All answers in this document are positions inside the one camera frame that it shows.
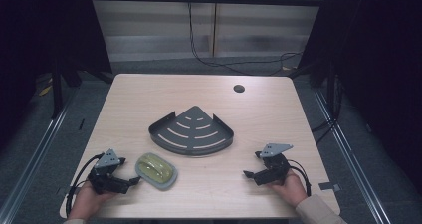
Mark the person's left hand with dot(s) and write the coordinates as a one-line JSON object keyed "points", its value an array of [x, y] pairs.
{"points": [[84, 200]]}

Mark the person's right hand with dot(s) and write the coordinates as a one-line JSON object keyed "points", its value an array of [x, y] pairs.
{"points": [[292, 189]]}

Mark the dark round table grommet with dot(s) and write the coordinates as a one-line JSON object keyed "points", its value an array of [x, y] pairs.
{"points": [[239, 88]]}

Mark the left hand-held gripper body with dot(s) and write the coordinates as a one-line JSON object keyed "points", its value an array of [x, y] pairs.
{"points": [[106, 180]]}

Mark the yellow scrap on floor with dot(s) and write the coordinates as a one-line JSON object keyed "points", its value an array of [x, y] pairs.
{"points": [[45, 90]]}

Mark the black curtain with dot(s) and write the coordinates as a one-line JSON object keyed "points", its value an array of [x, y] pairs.
{"points": [[40, 35], [381, 51]]}

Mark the aluminium floor rail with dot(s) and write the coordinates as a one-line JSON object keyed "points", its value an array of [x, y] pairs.
{"points": [[351, 157], [36, 157]]}

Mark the grey tape strip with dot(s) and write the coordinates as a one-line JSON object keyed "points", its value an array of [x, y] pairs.
{"points": [[330, 186]]}

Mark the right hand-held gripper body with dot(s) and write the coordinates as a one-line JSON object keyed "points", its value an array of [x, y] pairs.
{"points": [[273, 169]]}

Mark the dark grey metal corner shelf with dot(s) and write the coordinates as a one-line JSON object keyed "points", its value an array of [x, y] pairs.
{"points": [[192, 134]]}

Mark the black metal stand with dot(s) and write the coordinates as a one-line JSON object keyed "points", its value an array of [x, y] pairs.
{"points": [[57, 91]]}

